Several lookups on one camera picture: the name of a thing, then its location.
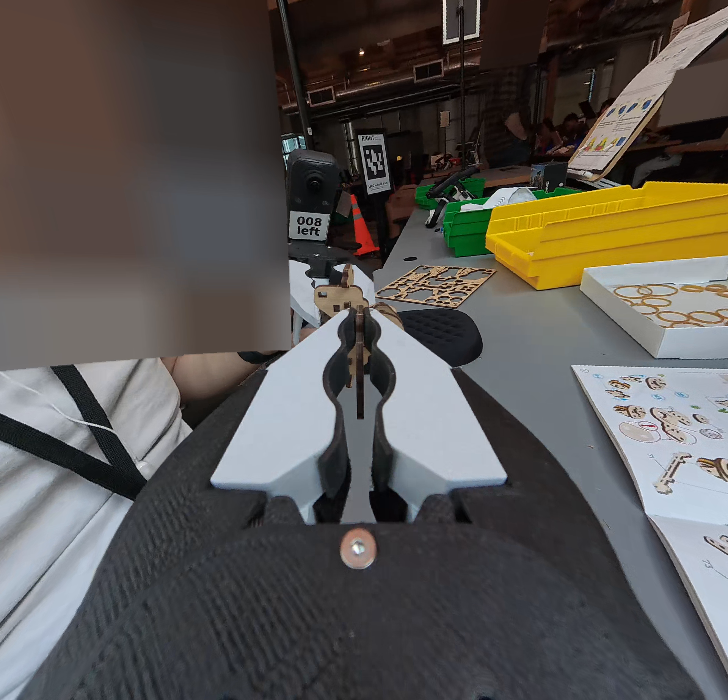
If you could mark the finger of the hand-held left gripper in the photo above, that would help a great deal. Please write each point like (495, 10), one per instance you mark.
(304, 299)
(365, 292)

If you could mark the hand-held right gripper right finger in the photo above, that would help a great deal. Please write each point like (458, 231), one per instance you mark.
(438, 421)

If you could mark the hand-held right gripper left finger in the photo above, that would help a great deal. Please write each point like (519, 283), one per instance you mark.
(278, 421)

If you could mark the wooden gear puzzle piece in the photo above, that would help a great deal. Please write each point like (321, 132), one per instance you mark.
(341, 302)

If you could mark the person's left forearm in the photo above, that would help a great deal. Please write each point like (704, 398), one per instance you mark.
(210, 376)

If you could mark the grey desk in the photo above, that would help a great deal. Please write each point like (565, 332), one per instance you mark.
(540, 336)

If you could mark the orange traffic cone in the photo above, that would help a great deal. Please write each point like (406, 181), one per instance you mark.
(364, 234)

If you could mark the printed marker sign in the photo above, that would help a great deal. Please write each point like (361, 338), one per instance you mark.
(374, 163)

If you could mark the punched wooden parts sheet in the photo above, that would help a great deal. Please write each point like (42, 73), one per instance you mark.
(438, 285)

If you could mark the black wrist rest pad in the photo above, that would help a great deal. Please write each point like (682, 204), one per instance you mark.
(443, 336)

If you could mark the small green plastic bin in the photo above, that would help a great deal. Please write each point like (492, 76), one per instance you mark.
(424, 197)

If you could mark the large green plastic bin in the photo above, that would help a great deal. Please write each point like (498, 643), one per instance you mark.
(466, 228)

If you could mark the black vertical pole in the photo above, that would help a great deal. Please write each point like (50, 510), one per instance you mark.
(290, 57)

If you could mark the black and white handheld tool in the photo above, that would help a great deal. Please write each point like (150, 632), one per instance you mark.
(449, 185)

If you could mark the white crumpled bag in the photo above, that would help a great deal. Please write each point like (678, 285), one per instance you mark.
(509, 197)

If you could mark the white cardboard box tray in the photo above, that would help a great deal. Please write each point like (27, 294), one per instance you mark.
(625, 325)

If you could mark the small black box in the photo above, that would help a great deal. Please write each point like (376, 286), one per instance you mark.
(549, 177)

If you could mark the hanging framed light panel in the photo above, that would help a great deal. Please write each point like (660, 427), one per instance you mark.
(462, 9)

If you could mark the yellow plastic bin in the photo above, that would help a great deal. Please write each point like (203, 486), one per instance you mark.
(597, 228)

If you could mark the open instruction booklet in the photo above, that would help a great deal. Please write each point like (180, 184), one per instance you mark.
(671, 484)

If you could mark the person's white shirt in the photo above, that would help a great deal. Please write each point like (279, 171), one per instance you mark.
(57, 529)

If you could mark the wooden clipboard with instruction sheet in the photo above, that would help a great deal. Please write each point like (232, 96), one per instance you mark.
(631, 109)

